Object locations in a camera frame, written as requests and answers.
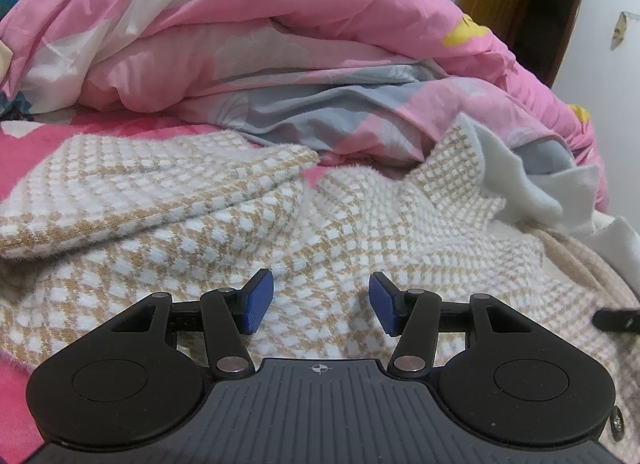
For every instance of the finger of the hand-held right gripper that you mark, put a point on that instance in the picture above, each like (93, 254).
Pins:
(620, 320)

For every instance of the white fleece garment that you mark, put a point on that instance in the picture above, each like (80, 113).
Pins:
(520, 184)

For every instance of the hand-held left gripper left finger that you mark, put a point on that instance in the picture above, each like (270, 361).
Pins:
(257, 301)

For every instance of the beige white checked knit coat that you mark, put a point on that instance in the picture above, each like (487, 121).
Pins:
(320, 239)

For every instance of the brown wooden door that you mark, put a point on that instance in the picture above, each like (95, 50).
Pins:
(520, 4)

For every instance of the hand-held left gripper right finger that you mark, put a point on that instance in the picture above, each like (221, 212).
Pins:
(385, 301)

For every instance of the white wall hook rail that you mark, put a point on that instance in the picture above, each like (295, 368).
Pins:
(632, 14)

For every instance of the pink floral bed blanket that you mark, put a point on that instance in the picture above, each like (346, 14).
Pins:
(100, 124)

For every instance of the pink grey patterned quilt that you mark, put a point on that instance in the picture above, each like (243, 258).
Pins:
(280, 34)

